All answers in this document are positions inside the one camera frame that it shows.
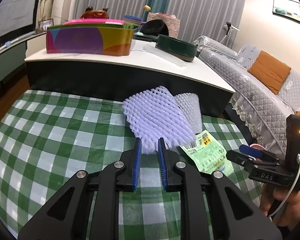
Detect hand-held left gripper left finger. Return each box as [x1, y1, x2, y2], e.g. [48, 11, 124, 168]
[17, 137, 143, 240]

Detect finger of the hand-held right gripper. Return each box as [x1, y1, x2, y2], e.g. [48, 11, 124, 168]
[226, 149, 260, 171]
[239, 144, 281, 162]

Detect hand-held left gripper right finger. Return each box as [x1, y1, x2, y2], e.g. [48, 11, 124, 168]
[157, 137, 283, 240]

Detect pink plastic bin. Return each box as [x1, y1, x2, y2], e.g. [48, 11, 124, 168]
[249, 143, 265, 160]

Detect green printed wrapper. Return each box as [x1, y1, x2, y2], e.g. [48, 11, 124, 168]
[179, 130, 233, 174]

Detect purple foam net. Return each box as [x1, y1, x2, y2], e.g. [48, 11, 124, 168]
[122, 85, 197, 155]

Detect white foam net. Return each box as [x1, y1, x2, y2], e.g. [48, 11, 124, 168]
[174, 93, 203, 134]

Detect person's right hand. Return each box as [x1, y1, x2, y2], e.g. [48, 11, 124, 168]
[260, 182, 300, 228]

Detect grey quilted sofa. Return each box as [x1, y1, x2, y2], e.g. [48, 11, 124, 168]
[194, 35, 300, 180]

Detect green checked tablecloth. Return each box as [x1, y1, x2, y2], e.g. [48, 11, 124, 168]
[0, 89, 265, 240]

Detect white coffee table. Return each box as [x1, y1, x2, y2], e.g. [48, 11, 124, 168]
[24, 39, 237, 118]

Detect dark green round tin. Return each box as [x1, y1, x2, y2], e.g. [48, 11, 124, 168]
[155, 34, 198, 63]

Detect colourful box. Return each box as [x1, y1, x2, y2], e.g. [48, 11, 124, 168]
[45, 19, 138, 56]

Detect pink bag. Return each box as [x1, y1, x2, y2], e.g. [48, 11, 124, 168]
[147, 12, 181, 39]

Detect stack of bowls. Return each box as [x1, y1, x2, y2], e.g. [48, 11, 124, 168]
[123, 15, 143, 27]

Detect red-brown ornament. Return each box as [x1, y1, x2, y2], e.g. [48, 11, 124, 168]
[80, 6, 110, 19]

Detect dark TV cabinet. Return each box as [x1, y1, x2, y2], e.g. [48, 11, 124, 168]
[0, 31, 47, 93]

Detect white standing air conditioner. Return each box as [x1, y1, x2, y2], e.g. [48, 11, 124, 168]
[51, 0, 78, 25]

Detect television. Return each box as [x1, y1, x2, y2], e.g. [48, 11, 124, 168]
[0, 0, 43, 53]

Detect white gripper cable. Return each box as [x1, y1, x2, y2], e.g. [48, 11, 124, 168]
[269, 154, 300, 218]

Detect wall picture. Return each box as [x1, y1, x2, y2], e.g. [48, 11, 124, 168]
[272, 0, 300, 27]

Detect photo frame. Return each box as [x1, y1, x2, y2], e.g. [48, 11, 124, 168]
[37, 19, 54, 33]

